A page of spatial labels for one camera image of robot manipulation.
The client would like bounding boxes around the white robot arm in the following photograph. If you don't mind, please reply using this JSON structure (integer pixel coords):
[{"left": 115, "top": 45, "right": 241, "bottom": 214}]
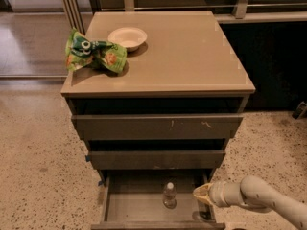
[{"left": 193, "top": 175, "right": 307, "bottom": 230}]

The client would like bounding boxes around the green chip bag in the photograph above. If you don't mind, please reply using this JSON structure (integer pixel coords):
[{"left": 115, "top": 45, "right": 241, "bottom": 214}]
[{"left": 65, "top": 28, "right": 127, "bottom": 74}]

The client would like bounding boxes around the grey open bottom drawer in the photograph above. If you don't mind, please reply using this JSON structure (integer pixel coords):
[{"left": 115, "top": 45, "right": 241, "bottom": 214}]
[{"left": 91, "top": 170, "right": 225, "bottom": 230}]

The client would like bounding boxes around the grey top drawer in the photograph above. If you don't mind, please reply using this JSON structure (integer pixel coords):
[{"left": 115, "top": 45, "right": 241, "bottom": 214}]
[{"left": 72, "top": 114, "right": 243, "bottom": 140}]

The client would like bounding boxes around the grey drawer cabinet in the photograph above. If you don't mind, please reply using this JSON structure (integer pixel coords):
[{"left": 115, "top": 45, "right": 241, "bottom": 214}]
[{"left": 60, "top": 11, "right": 257, "bottom": 184}]

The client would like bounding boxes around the clear plastic water bottle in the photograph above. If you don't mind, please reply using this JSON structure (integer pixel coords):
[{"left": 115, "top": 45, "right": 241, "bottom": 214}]
[{"left": 162, "top": 182, "right": 177, "bottom": 209}]

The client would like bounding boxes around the white paper bowl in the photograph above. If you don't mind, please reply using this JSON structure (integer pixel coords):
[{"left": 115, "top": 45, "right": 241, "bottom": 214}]
[{"left": 107, "top": 27, "right": 147, "bottom": 52}]

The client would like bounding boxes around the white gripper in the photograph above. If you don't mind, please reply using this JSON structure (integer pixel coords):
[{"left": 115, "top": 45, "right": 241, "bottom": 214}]
[{"left": 193, "top": 181, "right": 227, "bottom": 207}]

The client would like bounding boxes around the grey middle drawer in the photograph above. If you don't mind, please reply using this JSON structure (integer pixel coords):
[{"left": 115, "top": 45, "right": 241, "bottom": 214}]
[{"left": 86, "top": 150, "right": 225, "bottom": 170}]

